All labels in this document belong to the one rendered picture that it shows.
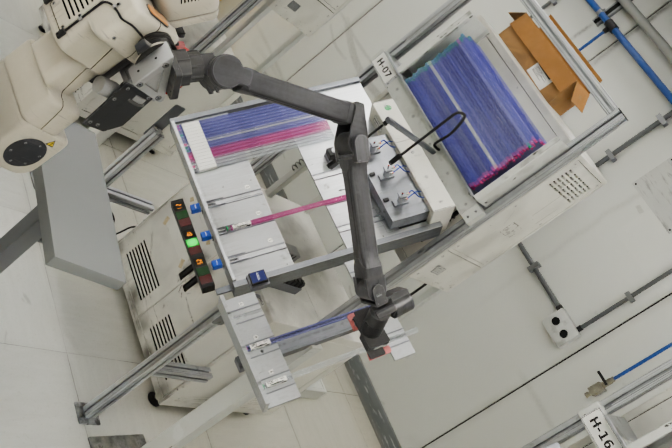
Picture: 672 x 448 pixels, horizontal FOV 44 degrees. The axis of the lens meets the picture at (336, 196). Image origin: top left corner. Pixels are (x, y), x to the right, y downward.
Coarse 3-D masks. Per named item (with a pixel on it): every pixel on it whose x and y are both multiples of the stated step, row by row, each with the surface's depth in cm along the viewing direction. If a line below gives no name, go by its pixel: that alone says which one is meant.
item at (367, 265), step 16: (352, 144) 207; (368, 144) 208; (336, 160) 216; (352, 160) 208; (368, 160) 208; (352, 176) 210; (352, 192) 210; (368, 192) 212; (352, 208) 211; (368, 208) 212; (352, 224) 213; (368, 224) 212; (352, 240) 214; (368, 240) 212; (368, 256) 212; (368, 272) 212; (368, 288) 212; (384, 288) 214
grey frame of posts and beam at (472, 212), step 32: (448, 0) 300; (416, 32) 303; (416, 128) 289; (608, 128) 255; (128, 160) 294; (256, 160) 329; (448, 160) 278; (448, 192) 275; (512, 192) 266; (480, 224) 273; (416, 256) 278; (320, 320) 292; (160, 352) 261; (128, 384) 265; (96, 416) 273
